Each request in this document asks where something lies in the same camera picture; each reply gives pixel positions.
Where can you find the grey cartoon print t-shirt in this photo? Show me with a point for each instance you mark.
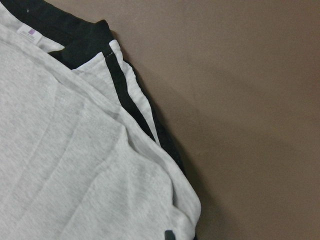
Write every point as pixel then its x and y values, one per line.
pixel 80 155

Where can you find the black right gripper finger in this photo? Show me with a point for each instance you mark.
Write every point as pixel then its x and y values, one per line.
pixel 169 235

